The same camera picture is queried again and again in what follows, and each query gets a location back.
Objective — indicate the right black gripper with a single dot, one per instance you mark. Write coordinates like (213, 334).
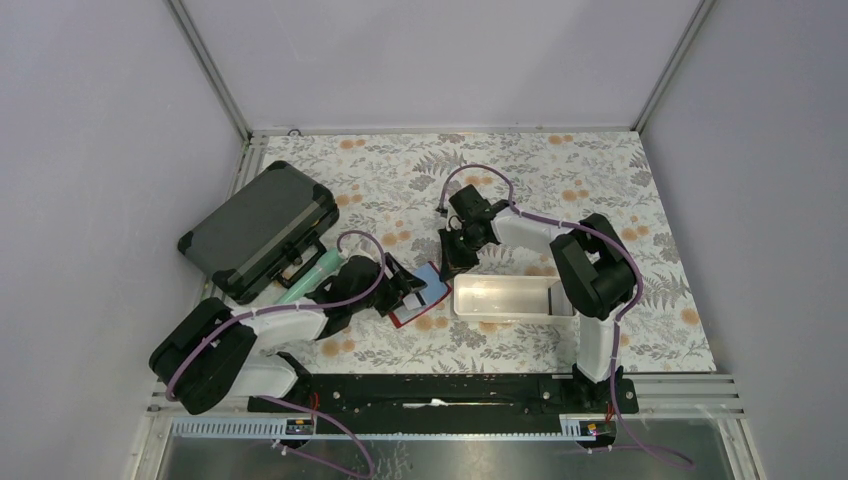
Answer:
(452, 261)

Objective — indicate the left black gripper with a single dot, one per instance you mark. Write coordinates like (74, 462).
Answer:
(395, 290)

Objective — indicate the red card holder wallet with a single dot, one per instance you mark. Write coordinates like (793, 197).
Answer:
(435, 291)

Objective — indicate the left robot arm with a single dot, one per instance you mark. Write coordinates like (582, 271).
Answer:
(218, 352)

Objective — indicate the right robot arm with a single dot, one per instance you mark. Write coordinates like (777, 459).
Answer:
(597, 273)

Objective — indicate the white plastic tray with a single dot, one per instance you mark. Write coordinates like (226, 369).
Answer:
(505, 299)

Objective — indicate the mint green tube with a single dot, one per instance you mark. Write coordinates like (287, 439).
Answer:
(327, 264)

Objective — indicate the floral table mat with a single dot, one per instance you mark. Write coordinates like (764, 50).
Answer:
(389, 185)

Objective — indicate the black hard case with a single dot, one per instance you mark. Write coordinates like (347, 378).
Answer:
(260, 231)

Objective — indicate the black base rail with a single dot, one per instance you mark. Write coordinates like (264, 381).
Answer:
(461, 407)

